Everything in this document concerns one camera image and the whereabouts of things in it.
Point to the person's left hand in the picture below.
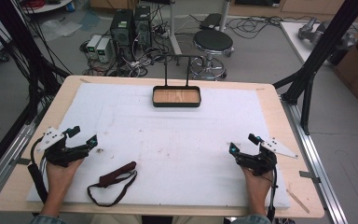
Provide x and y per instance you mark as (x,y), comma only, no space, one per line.
(59,179)

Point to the round white table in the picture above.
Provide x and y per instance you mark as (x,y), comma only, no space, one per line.
(48,6)

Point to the white foam mat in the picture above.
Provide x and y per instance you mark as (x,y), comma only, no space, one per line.
(174,146)

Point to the thin wooden stick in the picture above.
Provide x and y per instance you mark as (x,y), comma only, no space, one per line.
(298,201)

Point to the person's right hand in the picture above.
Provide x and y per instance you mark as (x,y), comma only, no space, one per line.
(258,186)

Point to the person's beige trousers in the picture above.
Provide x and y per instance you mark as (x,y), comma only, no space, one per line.
(155,219)

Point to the grey metal clamp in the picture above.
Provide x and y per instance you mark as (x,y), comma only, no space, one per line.
(21,161)
(309,176)

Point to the grey desk leg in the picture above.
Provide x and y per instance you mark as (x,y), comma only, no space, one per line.
(224,14)
(174,28)

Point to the clear plastic sheet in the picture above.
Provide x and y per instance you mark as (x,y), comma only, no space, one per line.
(60,28)

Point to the person's blue left sleeve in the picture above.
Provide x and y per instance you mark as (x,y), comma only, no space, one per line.
(47,220)

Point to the person's blue sleeve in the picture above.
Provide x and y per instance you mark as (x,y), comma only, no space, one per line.
(47,220)
(251,219)

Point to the person's blue right sleeve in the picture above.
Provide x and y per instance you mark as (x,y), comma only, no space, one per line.
(251,219)

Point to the black round stool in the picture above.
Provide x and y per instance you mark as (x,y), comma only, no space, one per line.
(213,42)

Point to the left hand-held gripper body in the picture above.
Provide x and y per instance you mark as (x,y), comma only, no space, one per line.
(59,154)

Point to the white power supply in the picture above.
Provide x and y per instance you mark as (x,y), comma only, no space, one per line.
(93,46)
(103,49)

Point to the flat black box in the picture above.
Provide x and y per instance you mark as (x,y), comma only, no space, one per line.
(210,21)

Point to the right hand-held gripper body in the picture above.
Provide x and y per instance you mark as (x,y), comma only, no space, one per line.
(261,161)

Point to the black computer tower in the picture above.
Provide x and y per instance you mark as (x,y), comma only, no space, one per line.
(121,32)
(143,26)

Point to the aluminium rail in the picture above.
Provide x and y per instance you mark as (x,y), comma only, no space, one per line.
(9,155)
(317,161)

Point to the black rack with wooden tray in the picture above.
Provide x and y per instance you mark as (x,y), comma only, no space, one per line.
(176,96)

